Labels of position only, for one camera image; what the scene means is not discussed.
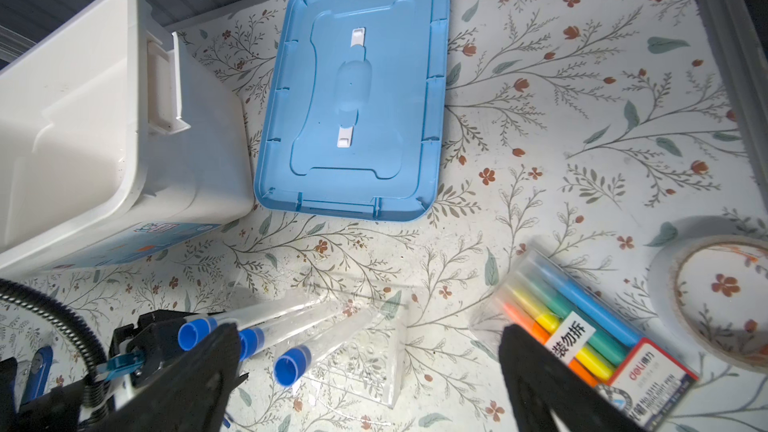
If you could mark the floral tape roll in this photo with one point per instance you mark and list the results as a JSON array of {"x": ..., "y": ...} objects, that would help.
[{"x": 711, "y": 292}]

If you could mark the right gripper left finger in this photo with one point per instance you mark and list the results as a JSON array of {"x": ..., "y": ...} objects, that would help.
[{"x": 179, "y": 390}]

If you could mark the white plastic storage bin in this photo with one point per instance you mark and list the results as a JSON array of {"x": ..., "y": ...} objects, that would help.
[{"x": 116, "y": 144}]

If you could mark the coloured marker pack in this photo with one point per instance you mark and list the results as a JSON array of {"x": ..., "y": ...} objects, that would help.
[{"x": 631, "y": 372}]

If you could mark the blue plastic bin lid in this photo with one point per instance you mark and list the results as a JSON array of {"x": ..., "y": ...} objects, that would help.
[{"x": 355, "y": 115}]

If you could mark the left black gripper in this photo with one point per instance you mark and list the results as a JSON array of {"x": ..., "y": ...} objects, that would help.
[{"x": 137, "y": 354}]

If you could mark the blue handled tool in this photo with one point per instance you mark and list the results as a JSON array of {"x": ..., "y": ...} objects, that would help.
[{"x": 38, "y": 375}]

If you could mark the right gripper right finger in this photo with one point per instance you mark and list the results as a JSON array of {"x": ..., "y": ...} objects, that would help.
[{"x": 541, "y": 388}]

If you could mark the clear acrylic tube rack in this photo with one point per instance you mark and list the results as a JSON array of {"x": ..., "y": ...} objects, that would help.
[{"x": 371, "y": 364}]

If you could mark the blue-capped test tube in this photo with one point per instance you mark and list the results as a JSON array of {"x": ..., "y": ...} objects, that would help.
[
  {"x": 197, "y": 327},
  {"x": 296, "y": 361},
  {"x": 256, "y": 338}
]

